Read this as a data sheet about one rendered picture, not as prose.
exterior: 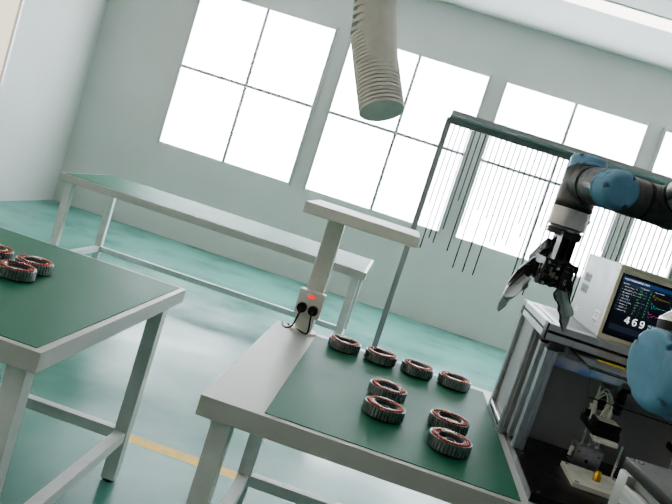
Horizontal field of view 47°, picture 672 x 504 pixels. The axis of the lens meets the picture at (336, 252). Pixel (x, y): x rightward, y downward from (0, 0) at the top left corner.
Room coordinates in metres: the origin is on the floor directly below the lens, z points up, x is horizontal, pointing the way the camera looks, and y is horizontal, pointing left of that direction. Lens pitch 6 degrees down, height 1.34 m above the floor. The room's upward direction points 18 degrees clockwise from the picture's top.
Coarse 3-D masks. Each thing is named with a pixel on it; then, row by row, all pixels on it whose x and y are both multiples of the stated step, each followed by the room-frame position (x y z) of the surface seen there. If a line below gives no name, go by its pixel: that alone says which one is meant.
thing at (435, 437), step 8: (432, 432) 1.86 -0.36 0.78; (440, 432) 1.88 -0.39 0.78; (448, 432) 1.90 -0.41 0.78; (456, 432) 1.91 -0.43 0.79; (432, 440) 1.84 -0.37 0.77; (440, 440) 1.82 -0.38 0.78; (448, 440) 1.82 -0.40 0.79; (456, 440) 1.89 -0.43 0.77; (464, 440) 1.87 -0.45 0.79; (440, 448) 1.82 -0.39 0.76; (448, 448) 1.82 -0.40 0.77; (456, 448) 1.81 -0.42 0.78; (464, 448) 1.82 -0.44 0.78; (456, 456) 1.81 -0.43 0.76; (464, 456) 1.83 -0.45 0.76
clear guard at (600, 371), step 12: (588, 360) 1.91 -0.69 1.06; (600, 372) 1.80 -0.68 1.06; (612, 372) 1.84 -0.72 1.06; (624, 372) 1.91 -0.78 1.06; (600, 384) 1.78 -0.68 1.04; (612, 384) 1.78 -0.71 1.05; (588, 396) 1.75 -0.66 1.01; (600, 396) 1.76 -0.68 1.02; (612, 396) 1.76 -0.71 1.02; (624, 396) 1.77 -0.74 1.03; (624, 408) 1.75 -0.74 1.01; (636, 408) 1.75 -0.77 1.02; (660, 420) 1.74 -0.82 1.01
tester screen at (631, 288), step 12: (624, 276) 2.03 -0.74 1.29; (624, 288) 2.03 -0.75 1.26; (636, 288) 2.03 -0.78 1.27; (648, 288) 2.03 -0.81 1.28; (660, 288) 2.02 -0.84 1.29; (624, 300) 2.03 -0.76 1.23; (636, 300) 2.03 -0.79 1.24; (648, 300) 2.02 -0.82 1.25; (660, 300) 2.02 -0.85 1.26; (612, 312) 2.03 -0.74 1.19; (624, 312) 2.03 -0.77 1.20; (636, 312) 2.03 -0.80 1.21; (648, 312) 2.02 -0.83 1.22; (660, 312) 2.02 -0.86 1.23; (624, 324) 2.03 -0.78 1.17; (648, 324) 2.02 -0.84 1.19; (624, 336) 2.03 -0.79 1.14
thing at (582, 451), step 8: (576, 440) 2.06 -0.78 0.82; (576, 448) 2.02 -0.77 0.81; (584, 448) 2.02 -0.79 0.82; (592, 448) 2.03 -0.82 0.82; (576, 456) 2.02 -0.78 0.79; (584, 456) 2.02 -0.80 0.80; (592, 456) 2.02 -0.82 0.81; (600, 456) 2.01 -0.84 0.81; (576, 464) 2.02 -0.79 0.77; (584, 464) 2.02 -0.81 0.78; (592, 464) 2.02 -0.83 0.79
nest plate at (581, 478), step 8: (560, 464) 1.97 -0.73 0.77; (568, 464) 1.96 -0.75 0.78; (568, 472) 1.89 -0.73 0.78; (576, 472) 1.91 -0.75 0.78; (584, 472) 1.93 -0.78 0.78; (592, 472) 1.96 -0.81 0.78; (576, 480) 1.85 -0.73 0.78; (584, 480) 1.87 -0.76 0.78; (592, 480) 1.89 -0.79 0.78; (600, 480) 1.91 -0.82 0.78; (608, 480) 1.93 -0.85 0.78; (584, 488) 1.83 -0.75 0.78; (592, 488) 1.82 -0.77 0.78; (600, 488) 1.84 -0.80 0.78; (608, 488) 1.86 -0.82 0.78; (608, 496) 1.82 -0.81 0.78
